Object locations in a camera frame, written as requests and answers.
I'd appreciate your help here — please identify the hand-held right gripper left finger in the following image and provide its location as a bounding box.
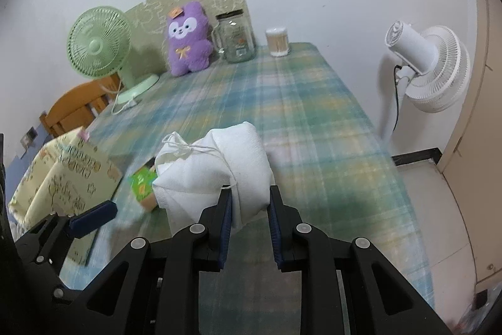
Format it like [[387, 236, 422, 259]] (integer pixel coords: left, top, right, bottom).
[[59, 186, 236, 335]]

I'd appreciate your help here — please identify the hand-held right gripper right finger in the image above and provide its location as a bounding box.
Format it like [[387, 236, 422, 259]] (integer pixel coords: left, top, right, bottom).
[[268, 185, 451, 335]]

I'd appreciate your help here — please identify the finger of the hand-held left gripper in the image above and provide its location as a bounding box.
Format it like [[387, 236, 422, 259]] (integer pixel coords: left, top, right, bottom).
[[13, 201, 119, 304]]

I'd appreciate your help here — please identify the cartoon printed fabric storage box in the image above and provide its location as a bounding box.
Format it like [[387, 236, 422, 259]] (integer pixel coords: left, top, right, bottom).
[[8, 126, 125, 267]]

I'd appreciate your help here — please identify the white drawstring cloth bag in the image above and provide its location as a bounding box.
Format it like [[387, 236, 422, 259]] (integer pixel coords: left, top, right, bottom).
[[152, 121, 275, 238]]

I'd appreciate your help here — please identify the green orange printed box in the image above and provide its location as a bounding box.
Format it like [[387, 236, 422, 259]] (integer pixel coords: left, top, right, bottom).
[[127, 156, 162, 212]]

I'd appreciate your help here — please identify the wooden chair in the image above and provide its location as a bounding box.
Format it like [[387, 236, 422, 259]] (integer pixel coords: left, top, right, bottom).
[[39, 73, 123, 138]]

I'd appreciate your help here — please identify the plaid tablecloth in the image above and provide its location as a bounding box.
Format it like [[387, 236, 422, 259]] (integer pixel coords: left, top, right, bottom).
[[59, 42, 437, 335]]

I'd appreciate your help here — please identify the black floor strip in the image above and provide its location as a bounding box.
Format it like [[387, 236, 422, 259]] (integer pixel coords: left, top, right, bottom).
[[391, 147, 445, 168]]

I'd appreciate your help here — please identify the green desk fan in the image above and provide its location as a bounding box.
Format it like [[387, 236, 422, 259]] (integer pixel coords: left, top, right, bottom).
[[67, 5, 161, 106]]

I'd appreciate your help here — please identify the cotton swab container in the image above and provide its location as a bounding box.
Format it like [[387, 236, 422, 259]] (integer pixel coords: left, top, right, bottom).
[[265, 27, 292, 58]]

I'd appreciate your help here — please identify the purple plush toy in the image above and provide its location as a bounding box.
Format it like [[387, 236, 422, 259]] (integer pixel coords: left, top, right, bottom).
[[167, 2, 215, 77]]

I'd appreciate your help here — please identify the glass jar with black lid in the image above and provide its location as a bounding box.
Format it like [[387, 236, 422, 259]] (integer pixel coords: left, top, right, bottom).
[[212, 11, 257, 64]]

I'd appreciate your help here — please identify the green patterned board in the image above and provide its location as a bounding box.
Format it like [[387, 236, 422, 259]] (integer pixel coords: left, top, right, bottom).
[[125, 0, 258, 75]]

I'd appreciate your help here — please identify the white standing fan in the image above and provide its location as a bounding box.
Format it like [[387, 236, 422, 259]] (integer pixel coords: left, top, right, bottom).
[[376, 20, 471, 143]]

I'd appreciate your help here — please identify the beige door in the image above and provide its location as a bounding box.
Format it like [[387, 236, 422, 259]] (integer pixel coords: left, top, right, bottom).
[[436, 0, 502, 284]]

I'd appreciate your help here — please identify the white fan cable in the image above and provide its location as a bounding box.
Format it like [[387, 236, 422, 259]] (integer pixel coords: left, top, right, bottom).
[[103, 82, 142, 116]]

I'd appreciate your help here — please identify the black fan cable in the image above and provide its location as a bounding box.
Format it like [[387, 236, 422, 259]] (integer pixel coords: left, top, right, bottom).
[[392, 64, 412, 132]]

